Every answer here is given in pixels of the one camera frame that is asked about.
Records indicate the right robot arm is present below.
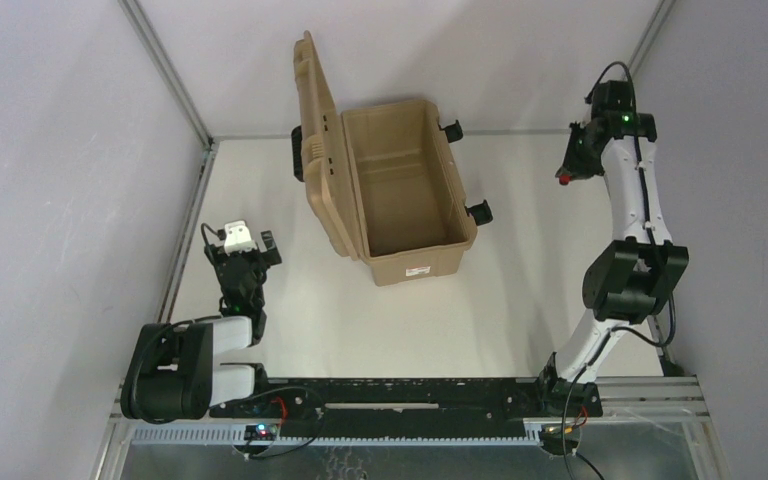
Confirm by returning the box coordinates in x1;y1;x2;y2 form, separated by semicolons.
537;107;689;417

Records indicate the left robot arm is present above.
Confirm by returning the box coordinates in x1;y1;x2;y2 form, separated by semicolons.
120;222;282;424

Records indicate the tan plastic storage bin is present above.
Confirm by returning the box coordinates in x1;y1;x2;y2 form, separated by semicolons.
291;32;493;286

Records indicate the left small circuit board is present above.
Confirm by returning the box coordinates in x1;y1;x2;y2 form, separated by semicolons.
244;423;280;443

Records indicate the small circuit board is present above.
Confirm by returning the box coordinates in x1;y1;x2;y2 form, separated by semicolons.
539;429;580;457
244;423;280;443

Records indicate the right small circuit board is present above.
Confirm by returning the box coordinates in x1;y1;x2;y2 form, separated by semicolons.
539;429;580;457

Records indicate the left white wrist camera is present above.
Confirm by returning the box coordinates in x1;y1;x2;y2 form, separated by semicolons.
222;220;258;255

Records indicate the aluminium frame rail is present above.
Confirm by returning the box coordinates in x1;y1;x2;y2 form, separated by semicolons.
155;140;218;324

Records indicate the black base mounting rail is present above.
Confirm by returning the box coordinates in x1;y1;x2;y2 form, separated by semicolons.
208;377;603;441

